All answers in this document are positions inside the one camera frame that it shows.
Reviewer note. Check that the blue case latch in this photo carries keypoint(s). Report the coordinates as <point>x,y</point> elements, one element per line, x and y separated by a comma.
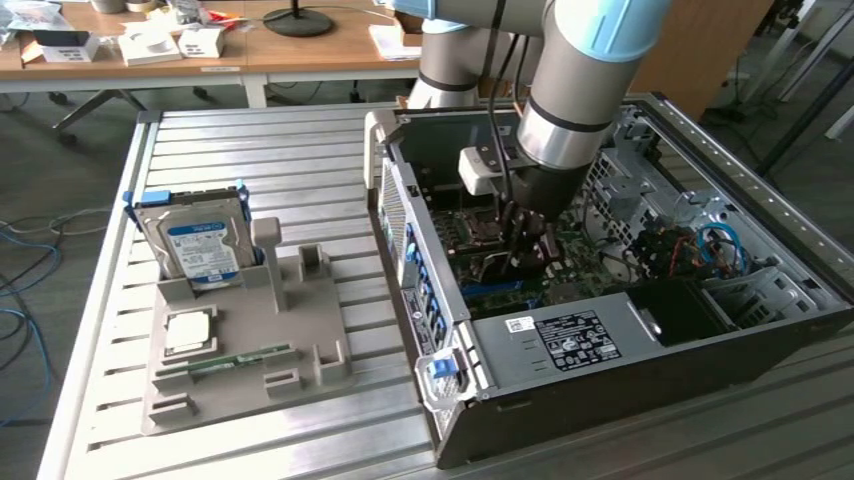
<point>440,371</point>

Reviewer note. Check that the blue expansion slot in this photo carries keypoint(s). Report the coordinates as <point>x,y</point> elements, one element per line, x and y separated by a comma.
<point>490,288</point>

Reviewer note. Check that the flat white box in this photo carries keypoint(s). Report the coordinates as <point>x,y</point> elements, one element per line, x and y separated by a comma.
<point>150,47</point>

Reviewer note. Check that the green RAM stick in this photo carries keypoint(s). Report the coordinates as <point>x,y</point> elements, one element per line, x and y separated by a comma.
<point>234,359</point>

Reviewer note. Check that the open black PC case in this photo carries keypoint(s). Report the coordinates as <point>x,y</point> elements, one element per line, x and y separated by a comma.
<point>601,410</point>

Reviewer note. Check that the CPU socket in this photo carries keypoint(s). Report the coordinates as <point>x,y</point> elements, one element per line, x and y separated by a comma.
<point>477,227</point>

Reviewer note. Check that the grey parts rack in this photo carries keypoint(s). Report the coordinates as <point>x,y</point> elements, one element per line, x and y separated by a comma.
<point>254,325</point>

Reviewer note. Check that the black round lamp base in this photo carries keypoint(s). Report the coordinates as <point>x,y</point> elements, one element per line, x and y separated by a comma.
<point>297,24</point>

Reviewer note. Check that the wooden desk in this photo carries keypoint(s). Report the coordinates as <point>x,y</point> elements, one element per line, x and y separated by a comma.
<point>301,55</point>

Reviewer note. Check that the white box with black lid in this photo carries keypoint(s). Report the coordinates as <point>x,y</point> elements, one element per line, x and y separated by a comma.
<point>67,47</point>

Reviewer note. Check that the graphics card with black fan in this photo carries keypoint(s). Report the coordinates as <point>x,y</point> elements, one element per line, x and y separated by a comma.
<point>497,267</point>

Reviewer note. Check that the small white labelled box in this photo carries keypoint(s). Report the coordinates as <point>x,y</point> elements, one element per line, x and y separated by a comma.
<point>201,44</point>

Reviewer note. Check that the wooden cabinet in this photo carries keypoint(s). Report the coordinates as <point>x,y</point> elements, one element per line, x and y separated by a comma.
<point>721,50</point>

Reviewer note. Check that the hard disk with blue bracket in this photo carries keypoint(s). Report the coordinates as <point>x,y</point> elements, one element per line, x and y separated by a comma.
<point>201,245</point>

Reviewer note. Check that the grey power supply unit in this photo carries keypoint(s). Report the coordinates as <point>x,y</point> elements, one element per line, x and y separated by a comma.
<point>515,350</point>

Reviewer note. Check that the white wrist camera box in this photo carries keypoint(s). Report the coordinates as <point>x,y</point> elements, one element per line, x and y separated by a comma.
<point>477,170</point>

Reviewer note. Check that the green motherboard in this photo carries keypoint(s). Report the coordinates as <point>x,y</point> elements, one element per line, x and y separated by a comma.
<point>588,272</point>

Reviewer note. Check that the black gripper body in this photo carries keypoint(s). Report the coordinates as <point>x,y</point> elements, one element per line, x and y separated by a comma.
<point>544,190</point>

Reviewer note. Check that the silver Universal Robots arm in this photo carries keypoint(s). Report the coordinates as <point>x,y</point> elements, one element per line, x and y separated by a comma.
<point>575,75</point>

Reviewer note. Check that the white paper stack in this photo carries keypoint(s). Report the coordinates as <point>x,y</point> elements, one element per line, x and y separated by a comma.
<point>394,42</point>

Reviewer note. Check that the metal disk bay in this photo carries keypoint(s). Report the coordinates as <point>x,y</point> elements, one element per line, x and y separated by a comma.
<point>755,300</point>

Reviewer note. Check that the silver CPU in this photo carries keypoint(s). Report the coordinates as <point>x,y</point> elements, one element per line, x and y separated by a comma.
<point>189,332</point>

